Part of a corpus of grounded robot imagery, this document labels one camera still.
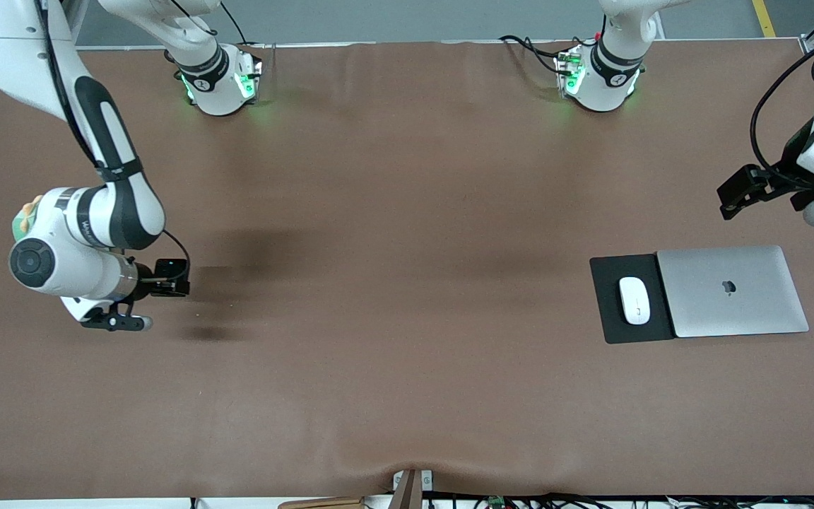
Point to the white computer mouse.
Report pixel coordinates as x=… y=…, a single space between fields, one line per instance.
x=634 y=300

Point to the black mouse pad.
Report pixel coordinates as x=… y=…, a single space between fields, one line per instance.
x=608 y=311

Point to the green dinosaur plush toy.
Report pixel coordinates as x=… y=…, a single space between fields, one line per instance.
x=24 y=223

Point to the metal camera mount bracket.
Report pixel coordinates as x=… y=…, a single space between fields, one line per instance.
x=413 y=488

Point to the brown table cover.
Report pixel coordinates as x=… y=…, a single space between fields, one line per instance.
x=407 y=389

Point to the small green circuit board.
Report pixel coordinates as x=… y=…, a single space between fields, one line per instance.
x=497 y=502

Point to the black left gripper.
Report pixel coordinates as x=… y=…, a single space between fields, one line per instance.
x=793 y=162

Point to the brown wooden plank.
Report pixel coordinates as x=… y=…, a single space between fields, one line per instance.
x=322 y=503

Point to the silver laptop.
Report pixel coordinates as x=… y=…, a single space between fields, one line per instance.
x=732 y=293

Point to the black phone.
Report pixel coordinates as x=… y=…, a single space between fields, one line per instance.
x=175 y=269

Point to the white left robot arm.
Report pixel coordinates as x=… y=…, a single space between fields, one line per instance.
x=605 y=88

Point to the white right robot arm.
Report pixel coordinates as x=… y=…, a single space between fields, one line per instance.
x=117 y=205

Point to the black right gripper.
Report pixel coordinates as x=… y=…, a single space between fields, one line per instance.
x=145 y=277

